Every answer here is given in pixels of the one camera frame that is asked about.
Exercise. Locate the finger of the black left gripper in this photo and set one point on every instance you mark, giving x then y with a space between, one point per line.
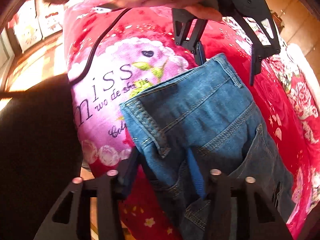
259 12
188 30

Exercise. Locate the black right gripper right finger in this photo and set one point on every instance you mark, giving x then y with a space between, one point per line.
252 202

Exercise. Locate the red floral plush blanket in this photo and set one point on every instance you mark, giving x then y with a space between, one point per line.
139 53

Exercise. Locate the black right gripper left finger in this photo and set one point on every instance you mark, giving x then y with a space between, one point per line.
69 218

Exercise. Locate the blue denim jeans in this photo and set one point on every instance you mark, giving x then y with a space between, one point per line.
204 114

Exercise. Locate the white floral storage boxes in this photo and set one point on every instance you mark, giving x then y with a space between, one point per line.
35 21

